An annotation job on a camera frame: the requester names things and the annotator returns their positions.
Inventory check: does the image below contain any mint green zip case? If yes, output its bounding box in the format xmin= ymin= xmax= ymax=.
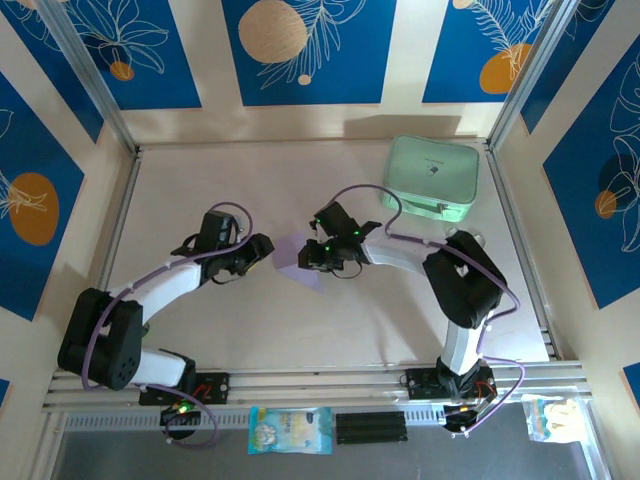
xmin=379 ymin=133 xmax=482 ymax=225

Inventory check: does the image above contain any blue snack packet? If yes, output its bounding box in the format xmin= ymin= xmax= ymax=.
xmin=248 ymin=405 xmax=334 ymax=456

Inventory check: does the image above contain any black ribbed block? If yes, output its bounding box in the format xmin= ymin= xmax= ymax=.
xmin=335 ymin=411 xmax=409 ymax=446

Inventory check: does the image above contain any clear bag of yellow pieces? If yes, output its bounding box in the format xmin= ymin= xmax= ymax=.
xmin=520 ymin=393 xmax=584 ymax=444

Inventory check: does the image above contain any aluminium frame beam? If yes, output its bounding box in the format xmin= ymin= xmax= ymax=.
xmin=42 ymin=362 xmax=594 ymax=414

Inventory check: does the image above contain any aluminium table side rail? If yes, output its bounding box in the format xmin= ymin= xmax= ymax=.
xmin=74 ymin=149 xmax=144 ymax=371
xmin=487 ymin=147 xmax=559 ymax=361

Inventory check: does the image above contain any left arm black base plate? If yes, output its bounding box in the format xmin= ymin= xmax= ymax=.
xmin=137 ymin=370 xmax=231 ymax=407

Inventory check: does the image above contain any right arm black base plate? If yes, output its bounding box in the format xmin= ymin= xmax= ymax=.
xmin=405 ymin=367 xmax=497 ymax=401

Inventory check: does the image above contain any slotted grey cable duct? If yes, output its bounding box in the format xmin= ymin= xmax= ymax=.
xmin=62 ymin=405 xmax=526 ymax=434

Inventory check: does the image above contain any aluminium corner post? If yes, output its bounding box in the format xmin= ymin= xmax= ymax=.
xmin=487 ymin=0 xmax=574 ymax=151
xmin=37 ymin=0 xmax=141 ymax=154

